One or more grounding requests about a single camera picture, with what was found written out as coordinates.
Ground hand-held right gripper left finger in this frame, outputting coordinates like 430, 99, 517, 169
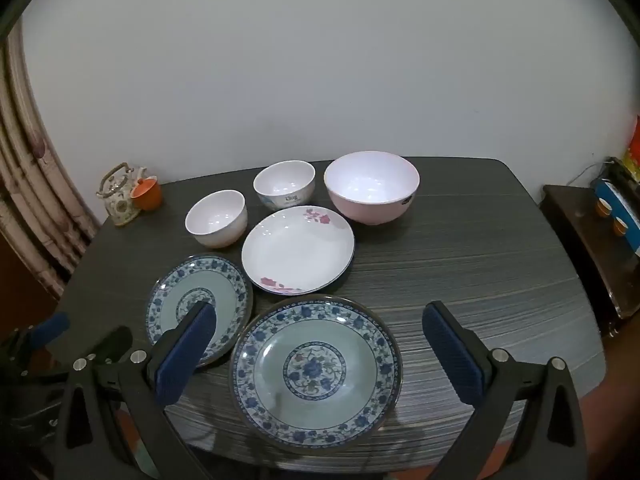
54, 301, 218, 480

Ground white bowl pink base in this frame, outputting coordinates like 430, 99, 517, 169
185, 190, 248, 249

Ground small blue floral plate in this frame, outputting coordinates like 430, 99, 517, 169
146, 254, 254, 368

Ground white plate pink flowers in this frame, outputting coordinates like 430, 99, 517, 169
241, 205, 356, 295

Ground large blue floral plate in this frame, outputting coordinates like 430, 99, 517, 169
229, 296, 403, 453

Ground white bowl blue print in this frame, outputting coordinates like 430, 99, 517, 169
253, 160, 316, 211

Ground beige patterned curtain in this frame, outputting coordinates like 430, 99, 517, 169
0, 25, 101, 301

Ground red and yellow packet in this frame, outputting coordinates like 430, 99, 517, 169
622, 117, 640, 181

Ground orange lidded tea cup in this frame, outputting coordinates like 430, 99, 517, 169
131, 176, 162, 211

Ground floral ceramic teapot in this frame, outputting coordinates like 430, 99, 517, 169
96, 162, 148, 227

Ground blue box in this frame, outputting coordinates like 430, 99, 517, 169
595, 175, 640, 256

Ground dark wooden side table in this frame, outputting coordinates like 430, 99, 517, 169
540, 185, 640, 321

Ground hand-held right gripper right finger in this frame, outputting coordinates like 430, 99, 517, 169
422, 301, 588, 480

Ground large pink bowl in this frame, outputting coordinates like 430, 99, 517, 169
323, 151, 421, 226

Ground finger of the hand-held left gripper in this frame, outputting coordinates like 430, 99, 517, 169
92, 326, 133, 366
27, 312, 71, 353

